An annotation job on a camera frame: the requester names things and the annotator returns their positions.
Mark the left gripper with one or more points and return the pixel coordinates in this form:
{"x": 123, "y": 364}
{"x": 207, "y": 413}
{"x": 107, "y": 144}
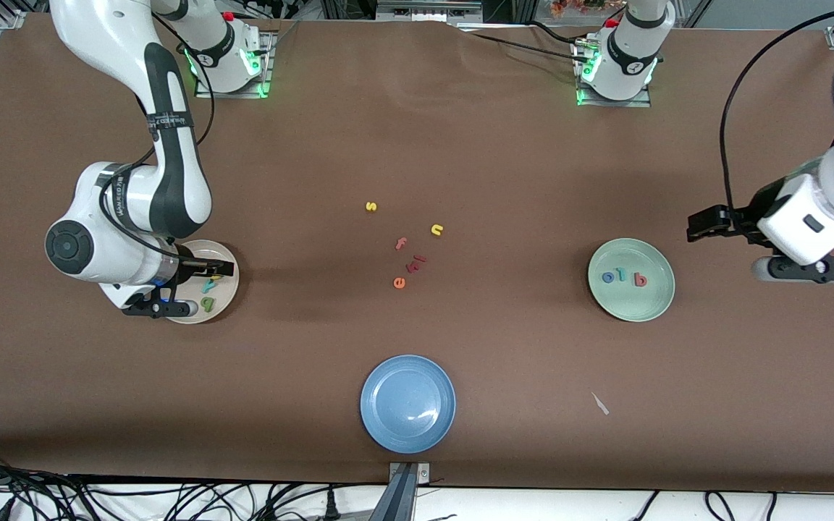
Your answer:
{"x": 741, "y": 217}

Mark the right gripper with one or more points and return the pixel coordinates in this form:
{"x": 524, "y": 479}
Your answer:
{"x": 187, "y": 265}

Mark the teal foam letter y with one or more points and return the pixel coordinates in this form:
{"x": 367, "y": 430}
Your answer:
{"x": 208, "y": 286}

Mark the green foam letter d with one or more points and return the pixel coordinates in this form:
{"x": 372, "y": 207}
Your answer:
{"x": 207, "y": 304}

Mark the pink letter b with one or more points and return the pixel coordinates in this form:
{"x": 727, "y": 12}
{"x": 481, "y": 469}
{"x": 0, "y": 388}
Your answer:
{"x": 641, "y": 281}

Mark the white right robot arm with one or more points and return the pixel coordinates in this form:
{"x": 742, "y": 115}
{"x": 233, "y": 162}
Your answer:
{"x": 98, "y": 29}

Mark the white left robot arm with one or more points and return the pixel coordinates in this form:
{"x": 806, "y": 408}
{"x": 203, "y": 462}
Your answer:
{"x": 630, "y": 58}

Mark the beige brown plate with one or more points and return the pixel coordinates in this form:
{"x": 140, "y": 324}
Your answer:
{"x": 227, "y": 298}

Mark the light green plate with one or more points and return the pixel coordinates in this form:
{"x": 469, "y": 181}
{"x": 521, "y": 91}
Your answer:
{"x": 631, "y": 304}

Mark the white paper scrap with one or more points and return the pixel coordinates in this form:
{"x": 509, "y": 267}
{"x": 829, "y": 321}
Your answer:
{"x": 599, "y": 404}

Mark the blue plate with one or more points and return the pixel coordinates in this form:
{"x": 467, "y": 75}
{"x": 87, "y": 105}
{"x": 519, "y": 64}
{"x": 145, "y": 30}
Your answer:
{"x": 407, "y": 404}

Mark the brown table cover sheet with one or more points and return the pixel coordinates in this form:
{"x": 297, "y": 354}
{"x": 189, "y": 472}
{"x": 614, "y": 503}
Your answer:
{"x": 417, "y": 145}

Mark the orange artificial flowers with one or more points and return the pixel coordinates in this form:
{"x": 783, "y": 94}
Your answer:
{"x": 583, "y": 6}

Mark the black power plug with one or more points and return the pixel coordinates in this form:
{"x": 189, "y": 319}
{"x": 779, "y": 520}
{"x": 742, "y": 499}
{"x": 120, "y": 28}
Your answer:
{"x": 330, "y": 506}

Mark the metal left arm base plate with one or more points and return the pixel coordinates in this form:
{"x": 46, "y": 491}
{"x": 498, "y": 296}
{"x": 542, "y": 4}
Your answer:
{"x": 643, "y": 102}

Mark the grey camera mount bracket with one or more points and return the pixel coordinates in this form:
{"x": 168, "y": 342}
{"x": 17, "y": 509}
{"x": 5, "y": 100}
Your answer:
{"x": 402, "y": 492}

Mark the silver aluminium frame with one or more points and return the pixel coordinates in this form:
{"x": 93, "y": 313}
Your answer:
{"x": 428, "y": 9}

